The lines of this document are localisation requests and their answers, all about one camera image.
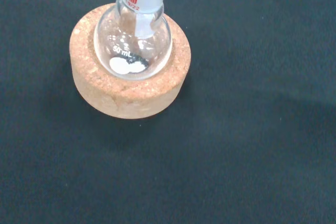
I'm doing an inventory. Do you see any clear glass round-bottom flask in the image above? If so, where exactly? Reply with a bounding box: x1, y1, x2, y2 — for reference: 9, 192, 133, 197
93, 0, 174, 81

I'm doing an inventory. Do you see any black bench cloth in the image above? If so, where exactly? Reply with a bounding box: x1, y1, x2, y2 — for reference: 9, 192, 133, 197
0, 0, 336, 224

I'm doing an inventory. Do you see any brown cork ring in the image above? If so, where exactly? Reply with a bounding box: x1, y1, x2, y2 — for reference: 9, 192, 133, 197
69, 3, 192, 120

